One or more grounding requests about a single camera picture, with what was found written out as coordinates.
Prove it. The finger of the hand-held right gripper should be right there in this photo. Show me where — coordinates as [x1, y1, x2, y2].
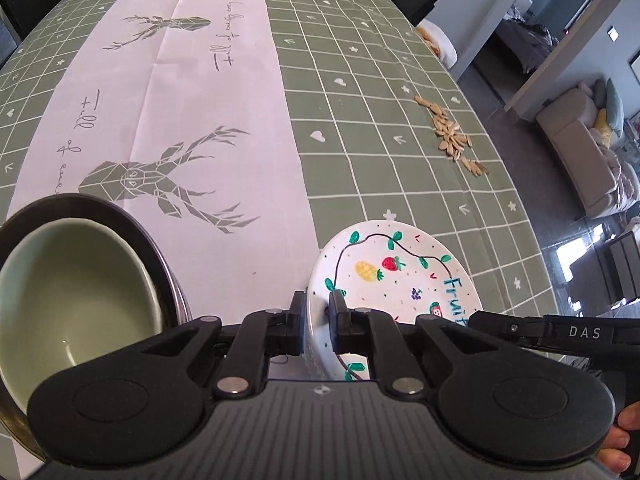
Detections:
[467, 310, 551, 346]

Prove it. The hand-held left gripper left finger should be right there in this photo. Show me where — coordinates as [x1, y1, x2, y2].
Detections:
[95, 290, 306, 401]

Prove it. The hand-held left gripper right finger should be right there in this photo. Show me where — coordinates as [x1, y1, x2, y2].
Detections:
[328, 291, 546, 397]

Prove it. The white fruit-painted plate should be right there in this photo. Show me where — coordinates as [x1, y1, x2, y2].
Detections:
[306, 219, 485, 383]

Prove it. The green ceramic bowl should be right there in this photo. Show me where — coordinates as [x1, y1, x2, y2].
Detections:
[0, 216, 166, 413]

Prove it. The person's right hand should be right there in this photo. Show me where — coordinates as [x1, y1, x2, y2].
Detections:
[597, 400, 640, 480]

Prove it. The dark cabinet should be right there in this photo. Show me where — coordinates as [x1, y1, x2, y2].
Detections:
[600, 230, 640, 306]

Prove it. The beige sofa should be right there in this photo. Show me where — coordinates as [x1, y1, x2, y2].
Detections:
[535, 77, 640, 218]

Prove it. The pile of sunflower seeds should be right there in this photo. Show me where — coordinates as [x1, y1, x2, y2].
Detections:
[414, 95, 491, 177]

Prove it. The yellow cushion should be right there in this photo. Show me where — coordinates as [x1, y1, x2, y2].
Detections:
[595, 110, 615, 148]

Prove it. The teal cushion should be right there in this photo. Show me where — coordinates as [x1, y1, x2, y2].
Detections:
[605, 78, 626, 133]

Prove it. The bed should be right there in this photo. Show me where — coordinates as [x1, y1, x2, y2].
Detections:
[495, 2, 563, 73]

